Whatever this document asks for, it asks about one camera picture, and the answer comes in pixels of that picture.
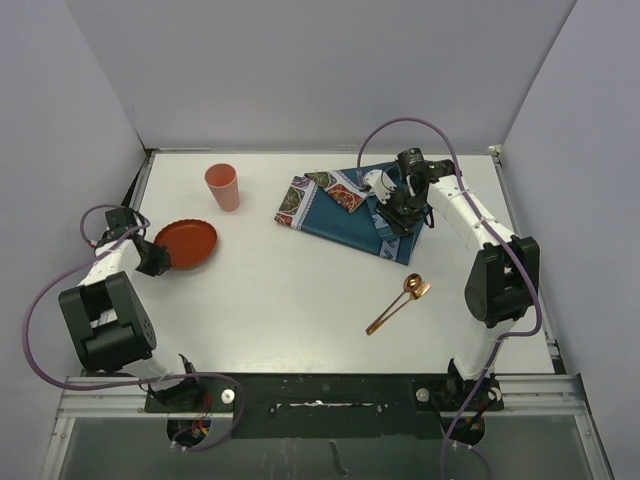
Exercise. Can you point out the copper spoon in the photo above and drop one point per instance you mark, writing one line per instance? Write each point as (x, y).
(410, 283)

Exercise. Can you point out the pink plastic cup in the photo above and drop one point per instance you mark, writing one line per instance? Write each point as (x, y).
(222, 181)

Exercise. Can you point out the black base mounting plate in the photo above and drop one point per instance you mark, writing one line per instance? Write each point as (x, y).
(329, 422)

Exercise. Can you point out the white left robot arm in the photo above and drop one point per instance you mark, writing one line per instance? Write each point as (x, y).
(109, 327)

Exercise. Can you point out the red round plate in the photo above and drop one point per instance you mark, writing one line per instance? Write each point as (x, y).
(189, 242)

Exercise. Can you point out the copper fork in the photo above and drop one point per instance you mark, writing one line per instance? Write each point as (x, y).
(414, 295)

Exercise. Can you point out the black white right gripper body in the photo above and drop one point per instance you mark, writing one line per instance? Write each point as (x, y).
(401, 208)

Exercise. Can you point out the aluminium front rail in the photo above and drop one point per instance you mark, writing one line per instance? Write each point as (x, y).
(423, 392)

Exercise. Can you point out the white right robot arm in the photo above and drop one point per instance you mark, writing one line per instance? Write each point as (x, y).
(504, 277)

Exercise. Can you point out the blue patterned placemat cloth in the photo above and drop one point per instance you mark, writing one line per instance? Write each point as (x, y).
(329, 205)

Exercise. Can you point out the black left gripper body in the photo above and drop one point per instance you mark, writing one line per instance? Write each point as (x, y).
(154, 261)

